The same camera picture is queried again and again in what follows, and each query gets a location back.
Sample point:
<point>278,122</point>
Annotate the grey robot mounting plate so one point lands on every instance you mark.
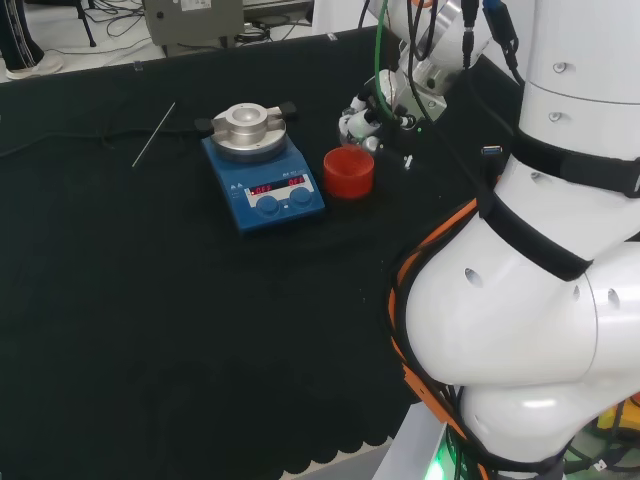
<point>410,445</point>

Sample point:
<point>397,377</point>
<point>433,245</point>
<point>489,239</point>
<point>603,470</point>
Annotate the black bench cloth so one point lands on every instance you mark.
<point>175,325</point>

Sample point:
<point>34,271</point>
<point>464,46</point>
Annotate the black tripod leg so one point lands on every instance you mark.
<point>89,25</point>

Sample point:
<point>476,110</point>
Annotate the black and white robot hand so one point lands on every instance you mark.
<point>361,120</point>

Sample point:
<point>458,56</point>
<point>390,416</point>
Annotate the blue heater with steel plate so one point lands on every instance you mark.
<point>265,175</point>

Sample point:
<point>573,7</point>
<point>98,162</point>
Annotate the grey wrist bracket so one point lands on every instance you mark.
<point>430,90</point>

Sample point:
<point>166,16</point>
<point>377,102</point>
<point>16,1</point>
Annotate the grey metal box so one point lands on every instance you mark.
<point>192,22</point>

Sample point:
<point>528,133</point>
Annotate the person's leg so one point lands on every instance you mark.
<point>22,45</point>

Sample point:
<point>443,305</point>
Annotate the thin glass rod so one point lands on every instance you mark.
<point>153,136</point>

